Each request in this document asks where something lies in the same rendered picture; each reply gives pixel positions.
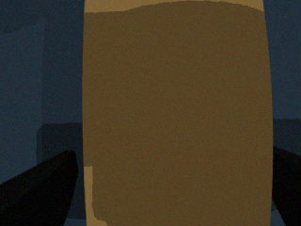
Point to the dark blue flat rectangular platform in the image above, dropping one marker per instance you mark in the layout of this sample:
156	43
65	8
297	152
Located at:
41	64

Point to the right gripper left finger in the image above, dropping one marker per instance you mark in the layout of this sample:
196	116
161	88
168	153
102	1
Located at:
40	196

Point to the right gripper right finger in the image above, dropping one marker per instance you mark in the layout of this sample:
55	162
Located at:
286	191

